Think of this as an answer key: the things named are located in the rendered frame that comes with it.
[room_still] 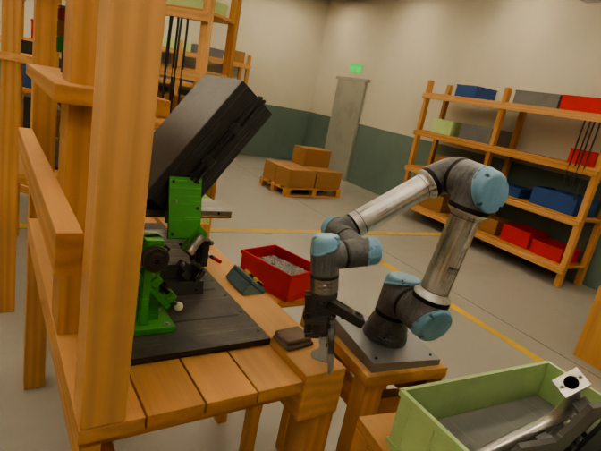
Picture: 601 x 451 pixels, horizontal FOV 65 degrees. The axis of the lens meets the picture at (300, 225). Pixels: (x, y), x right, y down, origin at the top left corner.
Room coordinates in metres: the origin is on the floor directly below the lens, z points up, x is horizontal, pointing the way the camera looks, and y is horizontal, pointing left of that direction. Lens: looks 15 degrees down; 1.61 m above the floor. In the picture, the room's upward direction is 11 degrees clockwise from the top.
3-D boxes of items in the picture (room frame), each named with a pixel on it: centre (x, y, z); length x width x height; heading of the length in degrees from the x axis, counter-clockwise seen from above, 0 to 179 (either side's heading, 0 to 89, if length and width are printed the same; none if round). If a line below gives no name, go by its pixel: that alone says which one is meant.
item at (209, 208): (1.72, 0.48, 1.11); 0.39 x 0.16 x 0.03; 125
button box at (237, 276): (1.62, 0.16, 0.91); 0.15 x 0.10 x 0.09; 35
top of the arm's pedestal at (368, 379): (1.46, -0.35, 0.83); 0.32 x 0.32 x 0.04; 28
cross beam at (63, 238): (1.38, 0.81, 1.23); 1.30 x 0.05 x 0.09; 35
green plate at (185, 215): (1.57, 0.42, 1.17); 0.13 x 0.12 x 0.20; 35
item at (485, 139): (6.72, -2.54, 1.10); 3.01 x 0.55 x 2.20; 32
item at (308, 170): (8.12, 0.13, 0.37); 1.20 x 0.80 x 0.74; 130
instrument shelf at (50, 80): (1.45, 0.72, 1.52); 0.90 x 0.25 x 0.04; 35
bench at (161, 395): (1.60, 0.51, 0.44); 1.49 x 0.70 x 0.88; 35
